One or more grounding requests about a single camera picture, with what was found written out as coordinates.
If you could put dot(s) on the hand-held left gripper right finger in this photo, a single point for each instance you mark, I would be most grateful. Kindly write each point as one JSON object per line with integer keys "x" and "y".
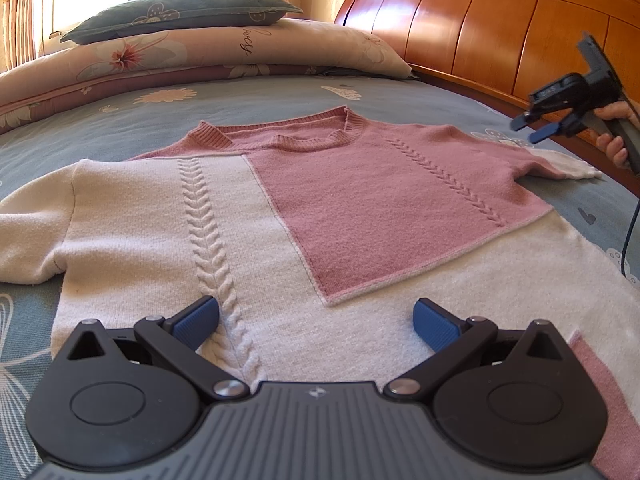
{"x": 435, "y": 325}

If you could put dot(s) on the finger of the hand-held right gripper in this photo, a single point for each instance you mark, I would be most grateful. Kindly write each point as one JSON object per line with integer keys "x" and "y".
{"x": 522, "y": 122}
{"x": 547, "y": 131}

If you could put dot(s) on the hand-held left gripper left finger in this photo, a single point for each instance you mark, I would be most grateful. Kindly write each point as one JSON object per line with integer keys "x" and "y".
{"x": 197, "y": 322}

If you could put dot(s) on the pink and cream knit sweater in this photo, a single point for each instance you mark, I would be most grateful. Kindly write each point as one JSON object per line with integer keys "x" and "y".
{"x": 350, "y": 195}

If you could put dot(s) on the person's right hand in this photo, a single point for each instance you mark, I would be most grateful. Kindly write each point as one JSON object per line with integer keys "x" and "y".
{"x": 614, "y": 147}

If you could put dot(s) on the wooden headboard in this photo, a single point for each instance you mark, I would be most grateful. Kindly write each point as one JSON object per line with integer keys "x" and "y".
{"x": 475, "y": 25}

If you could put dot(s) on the folded floral quilt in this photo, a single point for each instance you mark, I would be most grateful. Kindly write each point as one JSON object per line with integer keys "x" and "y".
{"x": 200, "y": 55}

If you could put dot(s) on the grey-blue floral pillow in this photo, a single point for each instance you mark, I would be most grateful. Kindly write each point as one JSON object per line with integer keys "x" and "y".
{"x": 190, "y": 12}

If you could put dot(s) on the striped orange curtain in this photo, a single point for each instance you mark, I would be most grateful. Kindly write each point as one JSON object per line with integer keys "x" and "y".
{"x": 25, "y": 10}

